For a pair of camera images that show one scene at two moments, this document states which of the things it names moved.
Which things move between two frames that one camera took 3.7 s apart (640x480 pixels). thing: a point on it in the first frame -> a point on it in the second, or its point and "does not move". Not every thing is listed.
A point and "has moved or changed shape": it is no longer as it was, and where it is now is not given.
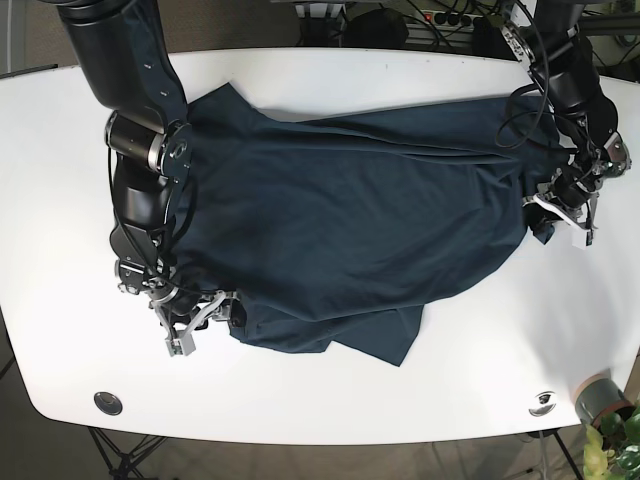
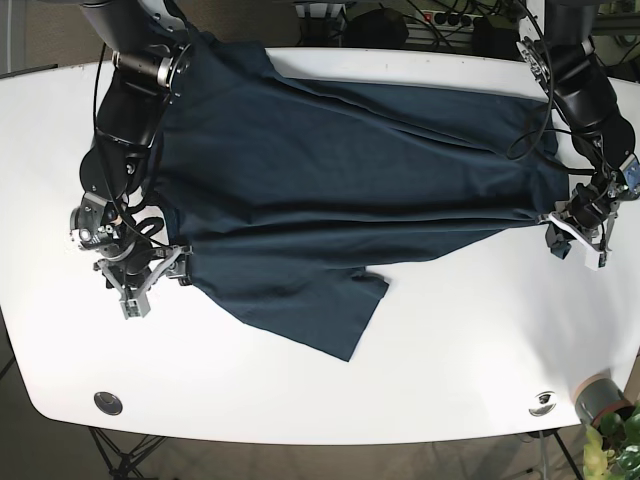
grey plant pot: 600,395 does not move
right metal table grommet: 543,404 does not move
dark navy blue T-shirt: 336,231 has moved or changed shape
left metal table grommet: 108,403 does not move
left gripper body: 182,311 -> 128,268
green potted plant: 613,453 does not move
